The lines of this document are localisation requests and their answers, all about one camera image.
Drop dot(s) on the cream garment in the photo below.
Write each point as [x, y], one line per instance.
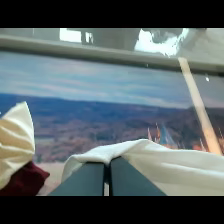
[15, 140]

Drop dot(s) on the white shirt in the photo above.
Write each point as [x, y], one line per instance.
[180, 170]

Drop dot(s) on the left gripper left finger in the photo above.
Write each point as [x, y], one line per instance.
[83, 181]

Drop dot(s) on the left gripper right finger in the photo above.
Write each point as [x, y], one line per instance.
[130, 181]

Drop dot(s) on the dark red garment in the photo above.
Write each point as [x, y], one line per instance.
[23, 181]

